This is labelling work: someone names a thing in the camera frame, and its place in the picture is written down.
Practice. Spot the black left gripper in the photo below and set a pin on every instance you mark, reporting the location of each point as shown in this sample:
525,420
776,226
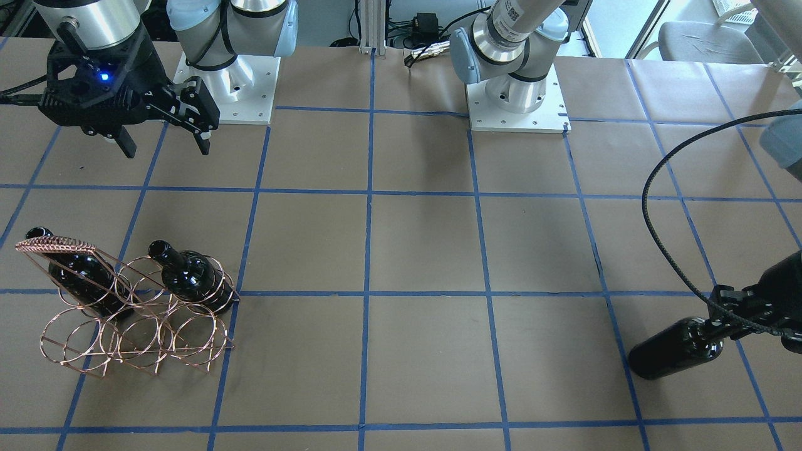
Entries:
784,280

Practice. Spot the dark wine bottle in basket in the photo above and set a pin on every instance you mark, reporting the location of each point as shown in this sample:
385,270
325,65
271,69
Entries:
89,280

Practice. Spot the dark glass wine bottle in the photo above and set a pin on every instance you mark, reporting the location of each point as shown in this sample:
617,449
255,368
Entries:
677,348

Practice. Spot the aluminium frame post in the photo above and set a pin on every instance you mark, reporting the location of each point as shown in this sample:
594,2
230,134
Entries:
372,17

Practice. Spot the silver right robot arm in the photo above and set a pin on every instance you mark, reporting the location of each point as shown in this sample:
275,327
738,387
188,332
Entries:
212,33

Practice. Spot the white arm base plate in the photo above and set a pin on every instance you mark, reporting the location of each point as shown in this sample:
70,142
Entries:
505,104
244,92

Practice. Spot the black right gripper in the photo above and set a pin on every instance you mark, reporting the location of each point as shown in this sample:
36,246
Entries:
141,70

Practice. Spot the black power adapter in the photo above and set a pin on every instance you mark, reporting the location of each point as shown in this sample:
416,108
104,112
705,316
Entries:
425,27

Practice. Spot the copper wire wine basket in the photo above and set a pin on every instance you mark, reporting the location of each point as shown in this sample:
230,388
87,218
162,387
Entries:
162,328

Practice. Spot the grey chair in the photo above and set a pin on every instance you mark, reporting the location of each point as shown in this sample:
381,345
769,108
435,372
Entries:
702,43

